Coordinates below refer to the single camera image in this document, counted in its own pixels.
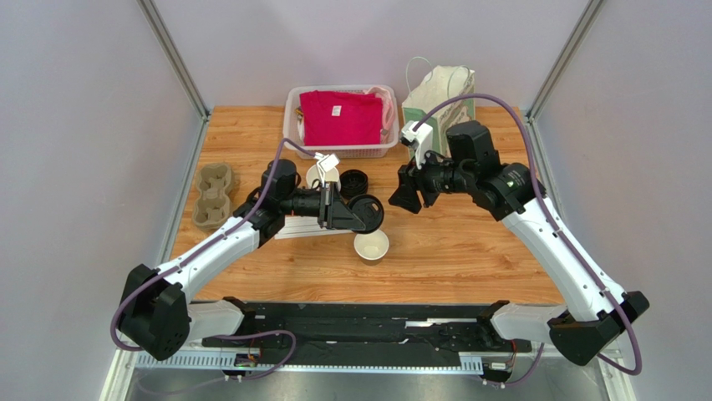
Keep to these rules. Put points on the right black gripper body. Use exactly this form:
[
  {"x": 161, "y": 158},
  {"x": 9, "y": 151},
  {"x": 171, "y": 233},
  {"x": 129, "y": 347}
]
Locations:
[{"x": 419, "y": 181}]

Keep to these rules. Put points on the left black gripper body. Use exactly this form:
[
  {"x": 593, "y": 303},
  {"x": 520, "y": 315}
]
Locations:
[{"x": 325, "y": 210}]

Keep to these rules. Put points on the single paper cup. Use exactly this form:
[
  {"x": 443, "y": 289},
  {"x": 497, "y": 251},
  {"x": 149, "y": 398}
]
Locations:
[{"x": 371, "y": 248}]

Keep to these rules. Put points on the single black lid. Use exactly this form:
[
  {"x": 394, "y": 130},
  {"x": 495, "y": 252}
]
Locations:
[{"x": 369, "y": 210}]

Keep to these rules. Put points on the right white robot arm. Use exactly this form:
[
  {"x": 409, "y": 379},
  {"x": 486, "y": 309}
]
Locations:
[{"x": 594, "y": 307}]

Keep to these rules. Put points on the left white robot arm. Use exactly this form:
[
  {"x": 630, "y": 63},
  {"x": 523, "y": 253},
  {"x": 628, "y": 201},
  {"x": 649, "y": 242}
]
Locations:
[{"x": 157, "y": 312}]

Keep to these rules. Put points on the white wrapped straw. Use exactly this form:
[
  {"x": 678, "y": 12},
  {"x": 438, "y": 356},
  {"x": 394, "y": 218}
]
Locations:
[{"x": 301, "y": 226}]

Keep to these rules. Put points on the stack of paper cups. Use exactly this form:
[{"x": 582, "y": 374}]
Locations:
[{"x": 313, "y": 179}]

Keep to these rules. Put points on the stack of black lids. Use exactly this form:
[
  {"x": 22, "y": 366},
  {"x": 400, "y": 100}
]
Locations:
[{"x": 353, "y": 183}]

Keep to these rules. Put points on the white plastic basket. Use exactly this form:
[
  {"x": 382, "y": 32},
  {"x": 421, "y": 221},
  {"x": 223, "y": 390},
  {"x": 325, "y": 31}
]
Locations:
[{"x": 293, "y": 127}]

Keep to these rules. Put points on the pink cloth in basket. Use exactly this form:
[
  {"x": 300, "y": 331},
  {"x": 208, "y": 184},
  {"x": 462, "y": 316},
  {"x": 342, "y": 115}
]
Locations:
[{"x": 388, "y": 106}]

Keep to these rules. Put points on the red folded shirt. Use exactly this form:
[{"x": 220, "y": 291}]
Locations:
[{"x": 333, "y": 118}]

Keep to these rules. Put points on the brown pulp cup carrier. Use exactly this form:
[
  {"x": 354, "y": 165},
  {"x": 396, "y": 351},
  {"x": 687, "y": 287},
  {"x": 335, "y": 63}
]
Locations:
[{"x": 214, "y": 183}]

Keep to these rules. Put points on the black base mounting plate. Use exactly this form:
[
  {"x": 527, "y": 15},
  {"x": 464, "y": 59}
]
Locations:
[{"x": 369, "y": 335}]

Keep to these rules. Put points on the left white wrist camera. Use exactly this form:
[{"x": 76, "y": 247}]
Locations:
[{"x": 326, "y": 162}]

